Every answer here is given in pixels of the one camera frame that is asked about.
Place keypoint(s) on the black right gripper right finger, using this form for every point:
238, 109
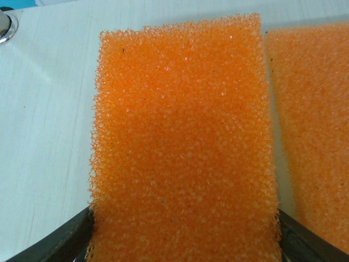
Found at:
302, 245

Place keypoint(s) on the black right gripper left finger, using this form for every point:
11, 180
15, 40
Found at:
68, 240

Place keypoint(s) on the orange sponge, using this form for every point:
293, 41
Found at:
313, 109
180, 136

